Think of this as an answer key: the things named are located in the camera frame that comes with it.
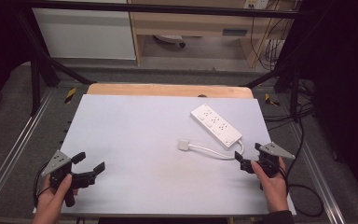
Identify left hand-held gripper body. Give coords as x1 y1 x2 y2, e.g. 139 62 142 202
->
40 150 97 208

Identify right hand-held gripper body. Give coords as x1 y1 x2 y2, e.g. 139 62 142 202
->
240 142 296 181

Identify white power cable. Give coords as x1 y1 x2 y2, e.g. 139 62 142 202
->
187 139 245 161

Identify white power strip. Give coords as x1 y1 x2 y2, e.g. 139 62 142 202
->
189 103 243 149

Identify white plug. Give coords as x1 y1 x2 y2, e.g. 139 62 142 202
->
177 139 191 152

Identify person's left hand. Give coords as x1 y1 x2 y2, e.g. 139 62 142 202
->
32 174 79 224

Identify person's right hand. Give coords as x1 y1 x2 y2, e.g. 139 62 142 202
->
250 157 291 215

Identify white table board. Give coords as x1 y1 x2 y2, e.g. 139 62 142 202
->
60 93 296 217

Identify black metal stand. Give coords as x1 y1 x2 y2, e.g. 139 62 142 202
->
244 60 302 123
13 8 97 117

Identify wooden table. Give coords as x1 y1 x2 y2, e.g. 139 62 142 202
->
87 82 255 100

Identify white cabinet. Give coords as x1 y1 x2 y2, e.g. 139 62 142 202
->
32 7 137 61

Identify office chair base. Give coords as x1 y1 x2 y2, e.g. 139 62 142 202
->
153 34 187 49

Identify wooden desk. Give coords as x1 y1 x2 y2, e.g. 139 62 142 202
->
127 0 296 68

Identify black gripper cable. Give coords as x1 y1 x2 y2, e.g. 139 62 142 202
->
282 102 324 218
33 161 52 208

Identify black floor cables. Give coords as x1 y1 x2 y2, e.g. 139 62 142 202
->
262 104 315 132

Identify aluminium rail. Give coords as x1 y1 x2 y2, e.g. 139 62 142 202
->
0 87 57 213
290 122 347 224

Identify hanging black cables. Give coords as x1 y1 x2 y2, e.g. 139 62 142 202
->
250 0 296 73

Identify white wall socket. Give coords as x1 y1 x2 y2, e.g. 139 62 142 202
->
243 0 269 10

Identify black frame bar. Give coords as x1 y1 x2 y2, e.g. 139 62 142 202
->
12 0 302 20

